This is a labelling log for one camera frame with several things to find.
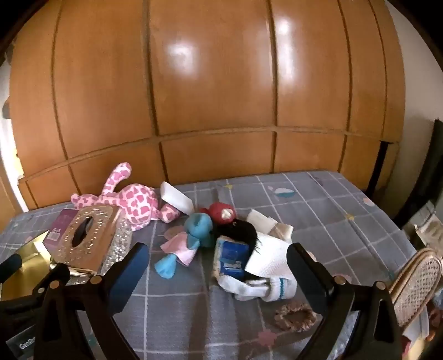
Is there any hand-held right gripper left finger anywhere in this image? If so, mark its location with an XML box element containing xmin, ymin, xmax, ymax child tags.
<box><xmin>33</xmin><ymin>242</ymin><xmax>151</xmax><ymax>360</ymax></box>

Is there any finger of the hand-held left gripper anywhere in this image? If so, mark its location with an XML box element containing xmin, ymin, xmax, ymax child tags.
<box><xmin>0</xmin><ymin>254</ymin><xmax>23</xmax><ymax>282</ymax></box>

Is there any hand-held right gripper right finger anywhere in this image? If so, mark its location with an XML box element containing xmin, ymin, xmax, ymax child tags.
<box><xmin>287</xmin><ymin>242</ymin><xmax>404</xmax><ymax>360</ymax></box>

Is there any brown scrunchie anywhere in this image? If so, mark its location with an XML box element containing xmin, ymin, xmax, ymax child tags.
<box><xmin>275</xmin><ymin>300</ymin><xmax>317</xmax><ymax>333</ymax></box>

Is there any cream ribbed cloth strip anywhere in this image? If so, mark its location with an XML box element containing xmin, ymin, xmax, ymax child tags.
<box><xmin>246</xmin><ymin>209</ymin><xmax>295</xmax><ymax>243</ymax></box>

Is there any shiny gold cardboard box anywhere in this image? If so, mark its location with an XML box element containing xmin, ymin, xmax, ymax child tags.
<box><xmin>0</xmin><ymin>230</ymin><xmax>52</xmax><ymax>302</ymax></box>

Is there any white paper towel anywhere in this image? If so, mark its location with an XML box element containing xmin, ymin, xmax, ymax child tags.
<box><xmin>244</xmin><ymin>232</ymin><xmax>295</xmax><ymax>279</ymax></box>

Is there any grey checked printed blanket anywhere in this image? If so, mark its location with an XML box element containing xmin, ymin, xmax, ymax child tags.
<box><xmin>0</xmin><ymin>169</ymin><xmax>421</xmax><ymax>360</ymax></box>

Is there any purple cardboard box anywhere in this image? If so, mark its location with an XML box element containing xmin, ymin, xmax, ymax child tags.
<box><xmin>43</xmin><ymin>208</ymin><xmax>80</xmax><ymax>255</ymax></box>

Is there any black wig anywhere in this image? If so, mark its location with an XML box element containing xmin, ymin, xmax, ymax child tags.
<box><xmin>215</xmin><ymin>220</ymin><xmax>262</xmax><ymax>258</ymax></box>

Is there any blue tissue packet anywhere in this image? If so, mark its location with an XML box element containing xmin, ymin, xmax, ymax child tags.
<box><xmin>213</xmin><ymin>235</ymin><xmax>251</xmax><ymax>281</ymax></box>

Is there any pink spotted giraffe plush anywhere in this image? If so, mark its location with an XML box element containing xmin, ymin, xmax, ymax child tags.
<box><xmin>71</xmin><ymin>162</ymin><xmax>181</xmax><ymax>232</ymax></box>

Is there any blue plush doll pink dress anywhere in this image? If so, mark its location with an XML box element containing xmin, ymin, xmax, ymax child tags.
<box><xmin>154</xmin><ymin>212</ymin><xmax>217</xmax><ymax>279</ymax></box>

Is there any white folded cloth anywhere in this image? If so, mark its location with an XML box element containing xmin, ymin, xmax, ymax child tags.
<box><xmin>160</xmin><ymin>182</ymin><xmax>196</xmax><ymax>214</ymax></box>

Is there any red plush ball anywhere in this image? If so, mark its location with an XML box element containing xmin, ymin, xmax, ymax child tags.
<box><xmin>207</xmin><ymin>202</ymin><xmax>236</xmax><ymax>225</ymax></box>

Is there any wicker cane chair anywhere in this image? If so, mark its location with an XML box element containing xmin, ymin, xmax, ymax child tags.
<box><xmin>389</xmin><ymin>247</ymin><xmax>443</xmax><ymax>329</ymax></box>

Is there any beige paper bag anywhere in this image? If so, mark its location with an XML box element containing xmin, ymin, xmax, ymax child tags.
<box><xmin>403</xmin><ymin>201</ymin><xmax>443</xmax><ymax>250</ymax></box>

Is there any wooden panelled wardrobe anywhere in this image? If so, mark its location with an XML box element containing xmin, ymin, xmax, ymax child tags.
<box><xmin>7</xmin><ymin>0</ymin><xmax>405</xmax><ymax>212</ymax></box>

